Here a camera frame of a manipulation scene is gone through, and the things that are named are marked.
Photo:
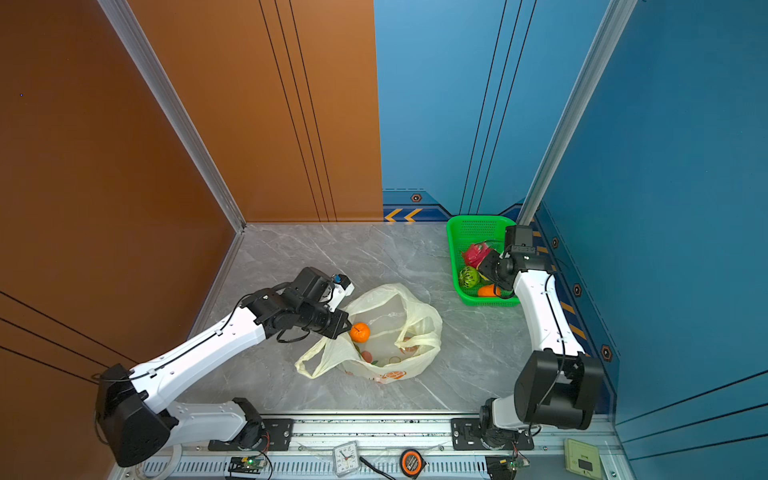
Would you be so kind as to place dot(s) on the small white clock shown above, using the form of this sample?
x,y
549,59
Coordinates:
x,y
346,459

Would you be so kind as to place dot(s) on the orange black tape measure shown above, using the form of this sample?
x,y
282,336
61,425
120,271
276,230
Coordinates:
x,y
412,463

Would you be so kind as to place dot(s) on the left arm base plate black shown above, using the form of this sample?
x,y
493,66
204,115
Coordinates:
x,y
272,435

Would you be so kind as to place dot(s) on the left circuit board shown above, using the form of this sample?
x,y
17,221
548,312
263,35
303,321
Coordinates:
x,y
248,467

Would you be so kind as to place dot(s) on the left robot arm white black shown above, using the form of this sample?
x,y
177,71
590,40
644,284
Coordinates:
x,y
137,409

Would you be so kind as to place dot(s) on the right circuit board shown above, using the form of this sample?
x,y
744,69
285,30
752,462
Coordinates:
x,y
505,467

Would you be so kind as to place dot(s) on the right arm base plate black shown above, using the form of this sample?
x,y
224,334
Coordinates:
x,y
467,434

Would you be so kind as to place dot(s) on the aluminium frame post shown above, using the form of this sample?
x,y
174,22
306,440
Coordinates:
x,y
128,29
611,28

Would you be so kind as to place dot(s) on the green plastic basket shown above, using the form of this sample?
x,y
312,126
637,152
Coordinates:
x,y
464,231

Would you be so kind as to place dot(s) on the circuit board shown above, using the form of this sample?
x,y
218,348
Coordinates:
x,y
248,467
505,467

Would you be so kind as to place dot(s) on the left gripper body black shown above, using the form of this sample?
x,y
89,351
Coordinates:
x,y
323,320

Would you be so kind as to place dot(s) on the red dragon fruit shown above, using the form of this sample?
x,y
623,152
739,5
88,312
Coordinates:
x,y
476,253

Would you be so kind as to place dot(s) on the green wall switch box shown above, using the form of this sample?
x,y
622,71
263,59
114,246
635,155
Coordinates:
x,y
582,459

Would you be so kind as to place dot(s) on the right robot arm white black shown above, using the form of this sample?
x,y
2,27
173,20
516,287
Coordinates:
x,y
560,385

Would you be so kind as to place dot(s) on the orange fruit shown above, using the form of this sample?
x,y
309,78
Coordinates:
x,y
489,291
360,333

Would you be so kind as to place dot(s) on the translucent yellowish plastic bag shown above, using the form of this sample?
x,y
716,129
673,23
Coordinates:
x,y
405,339

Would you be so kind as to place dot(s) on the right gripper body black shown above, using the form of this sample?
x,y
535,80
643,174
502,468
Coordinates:
x,y
492,268

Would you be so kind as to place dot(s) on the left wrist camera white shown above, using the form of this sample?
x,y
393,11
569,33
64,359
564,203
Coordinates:
x,y
341,288

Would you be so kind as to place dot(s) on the left aluminium frame post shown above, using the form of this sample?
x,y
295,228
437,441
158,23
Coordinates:
x,y
128,29

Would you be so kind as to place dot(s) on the right aluminium frame post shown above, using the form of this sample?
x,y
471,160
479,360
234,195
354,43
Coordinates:
x,y
611,28

